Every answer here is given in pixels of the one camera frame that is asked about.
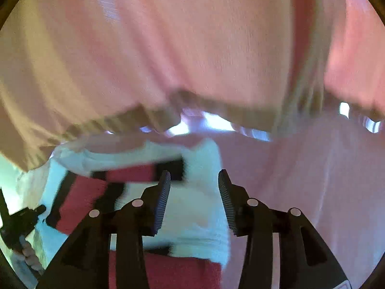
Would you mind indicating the pink printed blanket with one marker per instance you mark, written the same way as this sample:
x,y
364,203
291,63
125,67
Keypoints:
x,y
315,180

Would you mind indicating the pink curtain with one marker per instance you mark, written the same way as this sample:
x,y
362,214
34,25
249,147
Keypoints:
x,y
180,42

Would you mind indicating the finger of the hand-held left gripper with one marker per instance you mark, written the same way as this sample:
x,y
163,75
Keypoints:
x,y
33,212

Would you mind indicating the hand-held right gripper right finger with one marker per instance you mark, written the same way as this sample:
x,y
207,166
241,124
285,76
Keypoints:
x,y
226,198

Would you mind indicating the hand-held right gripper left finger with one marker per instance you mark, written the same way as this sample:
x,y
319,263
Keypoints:
x,y
161,204

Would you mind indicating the white waffle towel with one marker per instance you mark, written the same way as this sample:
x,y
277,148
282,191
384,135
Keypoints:
x,y
192,216

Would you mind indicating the person's left hand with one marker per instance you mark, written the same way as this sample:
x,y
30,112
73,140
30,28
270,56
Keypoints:
x,y
30,256

